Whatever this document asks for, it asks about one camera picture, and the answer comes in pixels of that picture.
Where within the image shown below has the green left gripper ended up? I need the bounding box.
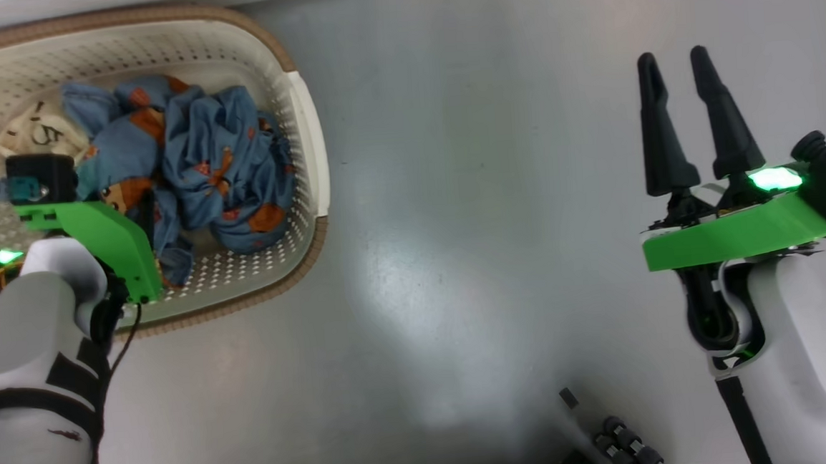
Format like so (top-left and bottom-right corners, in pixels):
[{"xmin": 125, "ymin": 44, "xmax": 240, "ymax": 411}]
[{"xmin": 14, "ymin": 195, "xmax": 166, "ymax": 313}]

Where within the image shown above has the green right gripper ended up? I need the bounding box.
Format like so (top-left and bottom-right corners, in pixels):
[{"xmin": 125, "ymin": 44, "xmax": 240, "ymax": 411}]
[{"xmin": 630, "ymin": 37, "xmax": 826, "ymax": 273}]

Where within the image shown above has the blue bear-print garment with cream patch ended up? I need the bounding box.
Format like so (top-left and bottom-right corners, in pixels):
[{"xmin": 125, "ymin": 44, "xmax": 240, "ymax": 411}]
[{"xmin": 0, "ymin": 74, "xmax": 198, "ymax": 297}]

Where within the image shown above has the cream perforated laundry basket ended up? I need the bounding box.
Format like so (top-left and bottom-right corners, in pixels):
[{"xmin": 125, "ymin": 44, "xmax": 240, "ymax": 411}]
[{"xmin": 0, "ymin": 0, "xmax": 339, "ymax": 348}]

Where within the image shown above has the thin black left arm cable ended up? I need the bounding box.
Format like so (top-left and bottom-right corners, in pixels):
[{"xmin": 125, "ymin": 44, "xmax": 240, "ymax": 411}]
[{"xmin": 104, "ymin": 302, "xmax": 147, "ymax": 374}]

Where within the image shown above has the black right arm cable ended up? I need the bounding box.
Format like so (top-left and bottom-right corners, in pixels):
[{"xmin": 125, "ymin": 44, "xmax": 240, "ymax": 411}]
[{"xmin": 714, "ymin": 374, "xmax": 776, "ymax": 464}]

